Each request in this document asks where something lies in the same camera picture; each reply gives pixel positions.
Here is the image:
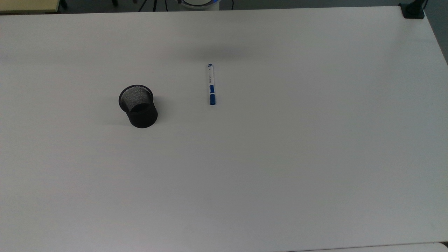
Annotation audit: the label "blue and white marker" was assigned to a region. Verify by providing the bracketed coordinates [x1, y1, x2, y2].
[207, 63, 216, 106]

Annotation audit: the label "black mesh pen cup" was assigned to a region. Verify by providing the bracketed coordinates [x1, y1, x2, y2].
[118, 84, 158, 128]

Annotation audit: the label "black stand legs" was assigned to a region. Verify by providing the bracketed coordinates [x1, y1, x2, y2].
[138, 0, 169, 12]

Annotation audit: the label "beige side table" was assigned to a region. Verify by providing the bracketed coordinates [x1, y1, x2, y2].
[0, 0, 61, 14]

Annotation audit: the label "black camera pole with clamp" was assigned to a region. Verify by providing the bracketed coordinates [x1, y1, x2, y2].
[399, 0, 428, 19]

